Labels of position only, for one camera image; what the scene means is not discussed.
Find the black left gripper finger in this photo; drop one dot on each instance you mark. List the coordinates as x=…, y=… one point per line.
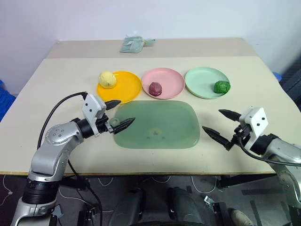
x=112, y=104
x=123, y=123

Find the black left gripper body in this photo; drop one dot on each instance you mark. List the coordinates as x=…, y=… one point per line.
x=102, y=123

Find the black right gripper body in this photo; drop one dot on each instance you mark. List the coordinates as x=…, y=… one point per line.
x=242, y=133

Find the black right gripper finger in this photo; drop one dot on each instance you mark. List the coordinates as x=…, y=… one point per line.
x=217, y=136
x=231, y=115

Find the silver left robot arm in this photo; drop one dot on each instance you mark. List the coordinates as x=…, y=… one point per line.
x=58, y=137

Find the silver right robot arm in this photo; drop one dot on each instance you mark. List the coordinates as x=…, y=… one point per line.
x=284, y=150

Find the yellow round plate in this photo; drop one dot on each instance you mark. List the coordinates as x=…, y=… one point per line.
x=125, y=88

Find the mint green round plate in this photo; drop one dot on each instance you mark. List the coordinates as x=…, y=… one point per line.
x=202, y=80

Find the pink round plate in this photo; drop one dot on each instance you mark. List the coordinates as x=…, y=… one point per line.
x=164, y=77

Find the pale yellow toy potato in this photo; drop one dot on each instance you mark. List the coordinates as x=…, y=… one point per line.
x=107, y=80

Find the green toy cabbage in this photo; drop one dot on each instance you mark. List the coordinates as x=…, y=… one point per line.
x=222, y=87

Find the translucent green cutting board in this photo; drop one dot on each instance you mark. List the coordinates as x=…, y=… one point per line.
x=164, y=117

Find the purple toy sweet potato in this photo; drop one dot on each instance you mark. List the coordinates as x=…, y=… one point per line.
x=155, y=89

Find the small blue container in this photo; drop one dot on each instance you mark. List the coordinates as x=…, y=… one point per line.
x=278, y=76

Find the folded pale green cloth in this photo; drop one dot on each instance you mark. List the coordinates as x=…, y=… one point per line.
x=131, y=45

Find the silver metal clamp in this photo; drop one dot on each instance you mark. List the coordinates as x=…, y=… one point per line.
x=209, y=200

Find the dark slatted crate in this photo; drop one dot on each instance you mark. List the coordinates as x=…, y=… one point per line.
x=294, y=82

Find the small pale green pouch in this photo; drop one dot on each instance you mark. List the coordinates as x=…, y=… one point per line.
x=149, y=42

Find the dark rounded robot leg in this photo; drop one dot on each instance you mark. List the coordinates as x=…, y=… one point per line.
x=183, y=204

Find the beige shoe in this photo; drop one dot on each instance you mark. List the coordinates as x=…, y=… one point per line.
x=241, y=217

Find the blue plastic crate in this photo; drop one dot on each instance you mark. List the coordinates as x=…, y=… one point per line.
x=5, y=101

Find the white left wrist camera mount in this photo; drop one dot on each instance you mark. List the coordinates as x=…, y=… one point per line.
x=91, y=106

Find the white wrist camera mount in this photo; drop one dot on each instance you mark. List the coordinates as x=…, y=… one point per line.
x=257, y=117
x=91, y=106

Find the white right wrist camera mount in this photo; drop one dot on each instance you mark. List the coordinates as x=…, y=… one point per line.
x=257, y=117

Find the black table frame bracket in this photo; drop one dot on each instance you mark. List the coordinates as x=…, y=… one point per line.
x=244, y=180
x=75, y=183

